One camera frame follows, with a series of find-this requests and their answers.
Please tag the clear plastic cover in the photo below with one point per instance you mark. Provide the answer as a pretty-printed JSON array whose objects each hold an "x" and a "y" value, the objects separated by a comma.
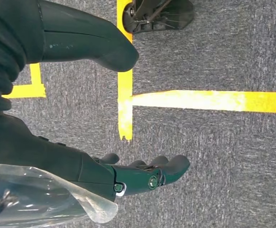
[{"x": 33, "y": 201}]

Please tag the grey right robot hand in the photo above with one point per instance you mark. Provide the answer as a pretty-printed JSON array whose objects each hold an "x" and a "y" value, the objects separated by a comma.
[{"x": 57, "y": 157}]

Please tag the yellow floor tape square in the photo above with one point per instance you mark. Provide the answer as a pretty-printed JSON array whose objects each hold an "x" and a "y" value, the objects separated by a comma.
[{"x": 199, "y": 100}]

